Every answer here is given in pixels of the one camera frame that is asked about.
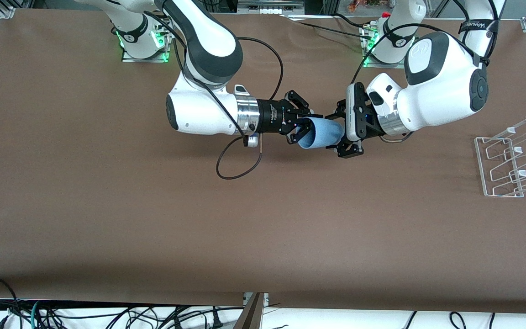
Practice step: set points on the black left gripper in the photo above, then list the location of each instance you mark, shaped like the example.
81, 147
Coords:
369, 127

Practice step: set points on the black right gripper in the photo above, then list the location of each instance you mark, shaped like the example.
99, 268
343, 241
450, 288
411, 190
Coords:
271, 117

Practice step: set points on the blue plastic cup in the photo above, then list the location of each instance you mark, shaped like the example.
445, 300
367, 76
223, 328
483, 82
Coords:
324, 133

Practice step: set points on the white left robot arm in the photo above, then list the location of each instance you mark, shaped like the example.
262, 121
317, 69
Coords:
441, 91

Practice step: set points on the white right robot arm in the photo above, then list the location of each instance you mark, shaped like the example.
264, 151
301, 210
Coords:
203, 109

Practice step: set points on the brown table cover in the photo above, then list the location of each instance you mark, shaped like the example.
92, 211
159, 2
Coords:
263, 219

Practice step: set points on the white power strip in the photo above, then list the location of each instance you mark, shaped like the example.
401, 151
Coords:
270, 8

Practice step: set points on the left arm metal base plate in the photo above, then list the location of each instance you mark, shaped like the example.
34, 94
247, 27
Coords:
367, 50

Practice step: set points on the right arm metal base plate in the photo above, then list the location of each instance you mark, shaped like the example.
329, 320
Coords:
153, 57

